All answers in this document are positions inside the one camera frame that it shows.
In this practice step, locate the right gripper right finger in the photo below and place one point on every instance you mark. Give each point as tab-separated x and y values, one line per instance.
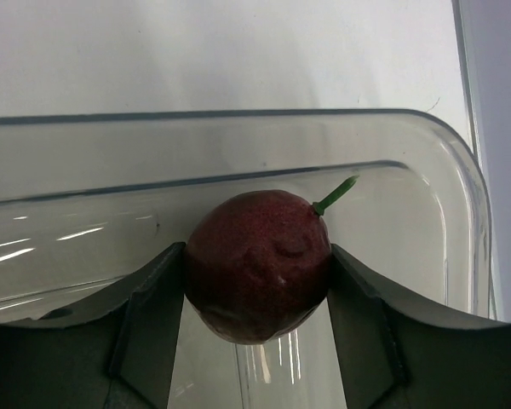
398	349

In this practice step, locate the clear grey plastic bin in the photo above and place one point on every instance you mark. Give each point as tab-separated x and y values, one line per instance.
86	201

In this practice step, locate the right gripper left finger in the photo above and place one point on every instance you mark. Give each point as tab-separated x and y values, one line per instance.
112	349

